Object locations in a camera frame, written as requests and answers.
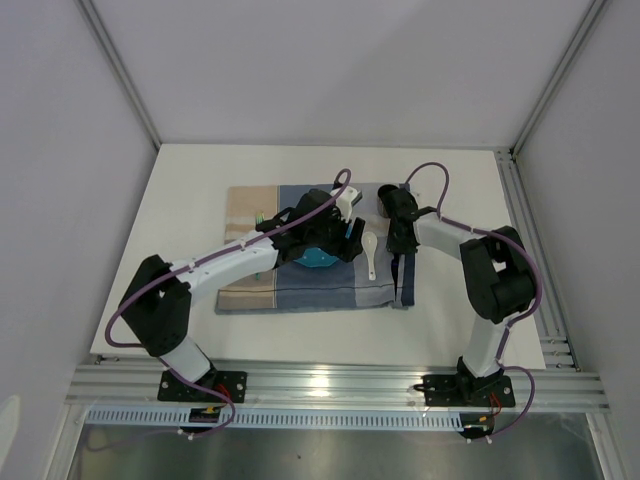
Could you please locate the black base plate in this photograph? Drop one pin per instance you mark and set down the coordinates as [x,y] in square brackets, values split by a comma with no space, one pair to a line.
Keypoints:
[441,390]
[231,384]

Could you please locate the aluminium frame post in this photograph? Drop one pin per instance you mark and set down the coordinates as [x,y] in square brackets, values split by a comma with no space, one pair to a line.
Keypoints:
[106,45]
[578,40]

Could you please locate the purple knife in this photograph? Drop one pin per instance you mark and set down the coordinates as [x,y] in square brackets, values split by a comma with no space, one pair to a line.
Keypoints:
[395,268]

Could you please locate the left aluminium frame post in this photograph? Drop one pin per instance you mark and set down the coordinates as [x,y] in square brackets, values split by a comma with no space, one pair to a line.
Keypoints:
[106,45]

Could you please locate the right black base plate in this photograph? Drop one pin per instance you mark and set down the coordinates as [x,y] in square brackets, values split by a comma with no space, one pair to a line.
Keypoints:
[441,390]

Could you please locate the teal dotted plate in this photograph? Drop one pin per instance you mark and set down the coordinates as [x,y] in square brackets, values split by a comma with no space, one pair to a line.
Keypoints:
[316,258]

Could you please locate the right aluminium frame post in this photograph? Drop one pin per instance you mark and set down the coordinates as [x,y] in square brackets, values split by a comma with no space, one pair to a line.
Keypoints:
[578,40]

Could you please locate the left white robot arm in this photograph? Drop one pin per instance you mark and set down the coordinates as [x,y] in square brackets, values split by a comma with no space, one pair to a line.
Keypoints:
[157,304]

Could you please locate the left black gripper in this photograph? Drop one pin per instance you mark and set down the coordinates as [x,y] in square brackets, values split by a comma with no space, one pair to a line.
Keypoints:
[346,249]

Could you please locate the aluminium mounting rail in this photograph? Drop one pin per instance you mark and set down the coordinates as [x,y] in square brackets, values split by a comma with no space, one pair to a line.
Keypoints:
[130,380]

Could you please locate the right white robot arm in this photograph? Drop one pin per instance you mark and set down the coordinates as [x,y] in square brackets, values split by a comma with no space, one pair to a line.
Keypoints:
[502,282]

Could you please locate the brown mug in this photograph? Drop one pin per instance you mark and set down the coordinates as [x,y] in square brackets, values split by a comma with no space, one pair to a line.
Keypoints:
[382,192]

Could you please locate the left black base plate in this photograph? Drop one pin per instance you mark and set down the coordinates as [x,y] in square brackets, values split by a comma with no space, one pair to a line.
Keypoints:
[231,384]

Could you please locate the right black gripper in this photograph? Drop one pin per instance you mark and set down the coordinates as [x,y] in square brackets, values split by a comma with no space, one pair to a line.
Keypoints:
[394,247]

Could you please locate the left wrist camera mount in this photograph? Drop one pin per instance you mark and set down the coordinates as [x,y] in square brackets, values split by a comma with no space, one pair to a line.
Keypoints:
[346,201]

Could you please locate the white ceramic spoon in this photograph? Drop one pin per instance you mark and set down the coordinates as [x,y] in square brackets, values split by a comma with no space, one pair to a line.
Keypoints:
[369,245]

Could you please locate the purple teal fork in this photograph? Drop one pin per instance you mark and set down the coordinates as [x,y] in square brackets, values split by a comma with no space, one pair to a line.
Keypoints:
[259,218]

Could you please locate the blue beige checked cloth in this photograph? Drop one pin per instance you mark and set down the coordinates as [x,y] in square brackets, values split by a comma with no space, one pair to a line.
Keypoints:
[294,288]

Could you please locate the white slotted cable duct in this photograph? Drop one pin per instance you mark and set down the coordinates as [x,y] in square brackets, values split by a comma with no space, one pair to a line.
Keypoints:
[274,418]

